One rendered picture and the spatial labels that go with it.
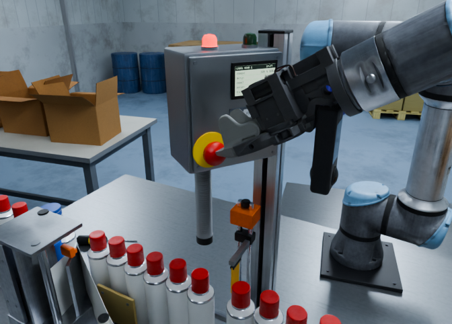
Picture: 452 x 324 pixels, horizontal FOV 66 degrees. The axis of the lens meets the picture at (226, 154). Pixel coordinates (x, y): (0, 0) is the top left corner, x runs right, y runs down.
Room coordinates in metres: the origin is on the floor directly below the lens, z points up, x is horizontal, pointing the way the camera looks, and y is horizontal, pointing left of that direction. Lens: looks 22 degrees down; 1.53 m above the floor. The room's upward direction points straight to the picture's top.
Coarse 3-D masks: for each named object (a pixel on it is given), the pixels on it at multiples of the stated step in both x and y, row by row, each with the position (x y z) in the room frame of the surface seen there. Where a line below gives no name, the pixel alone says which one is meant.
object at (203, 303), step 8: (192, 272) 0.51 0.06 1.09; (200, 272) 0.51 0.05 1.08; (208, 272) 0.51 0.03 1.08; (192, 280) 0.50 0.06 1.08; (200, 280) 0.49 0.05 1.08; (208, 280) 0.50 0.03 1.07; (192, 288) 0.50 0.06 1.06; (200, 288) 0.49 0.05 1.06; (208, 288) 0.50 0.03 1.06; (192, 296) 0.49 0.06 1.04; (200, 296) 0.49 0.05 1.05; (208, 296) 0.49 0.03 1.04; (192, 304) 0.49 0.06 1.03; (200, 304) 0.48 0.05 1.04; (208, 304) 0.49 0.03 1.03; (192, 312) 0.49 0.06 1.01; (200, 312) 0.48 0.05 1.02; (208, 312) 0.49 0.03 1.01; (192, 320) 0.49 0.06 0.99; (200, 320) 0.48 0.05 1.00; (208, 320) 0.49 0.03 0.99
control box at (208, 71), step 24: (168, 48) 0.57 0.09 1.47; (192, 48) 0.56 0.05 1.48; (240, 48) 0.56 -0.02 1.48; (264, 48) 0.57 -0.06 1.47; (168, 72) 0.57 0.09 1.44; (192, 72) 0.50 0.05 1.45; (216, 72) 0.52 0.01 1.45; (168, 96) 0.58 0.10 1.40; (192, 96) 0.50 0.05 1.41; (216, 96) 0.52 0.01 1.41; (192, 120) 0.50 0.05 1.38; (216, 120) 0.52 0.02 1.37; (192, 144) 0.50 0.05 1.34; (192, 168) 0.51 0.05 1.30; (216, 168) 0.53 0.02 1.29
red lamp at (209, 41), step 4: (204, 36) 0.54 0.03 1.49; (208, 36) 0.54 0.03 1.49; (212, 36) 0.54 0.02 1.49; (204, 40) 0.54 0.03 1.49; (208, 40) 0.54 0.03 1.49; (212, 40) 0.54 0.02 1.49; (216, 40) 0.54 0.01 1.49; (204, 44) 0.54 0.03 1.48; (208, 44) 0.54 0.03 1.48; (212, 44) 0.54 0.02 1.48; (216, 44) 0.54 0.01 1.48; (204, 48) 0.54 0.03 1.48; (208, 48) 0.54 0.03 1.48; (212, 48) 0.54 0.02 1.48; (216, 48) 0.54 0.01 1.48
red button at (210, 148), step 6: (210, 144) 0.50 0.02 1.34; (216, 144) 0.50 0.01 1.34; (222, 144) 0.50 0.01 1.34; (204, 150) 0.49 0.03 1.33; (210, 150) 0.49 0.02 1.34; (216, 150) 0.49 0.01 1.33; (204, 156) 0.49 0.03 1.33; (210, 156) 0.49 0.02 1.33; (216, 156) 0.49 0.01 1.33; (210, 162) 0.49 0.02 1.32; (216, 162) 0.49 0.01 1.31; (222, 162) 0.50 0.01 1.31
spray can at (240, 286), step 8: (232, 288) 0.47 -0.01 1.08; (240, 288) 0.47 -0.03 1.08; (248, 288) 0.47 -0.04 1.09; (232, 296) 0.47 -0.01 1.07; (240, 296) 0.46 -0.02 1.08; (248, 296) 0.46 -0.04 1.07; (232, 304) 0.47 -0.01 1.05; (240, 304) 0.46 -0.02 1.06; (248, 304) 0.46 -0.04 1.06; (232, 312) 0.46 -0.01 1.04; (240, 312) 0.46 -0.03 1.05; (248, 312) 0.46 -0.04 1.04; (232, 320) 0.45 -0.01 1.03; (240, 320) 0.45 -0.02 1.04; (248, 320) 0.45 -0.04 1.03
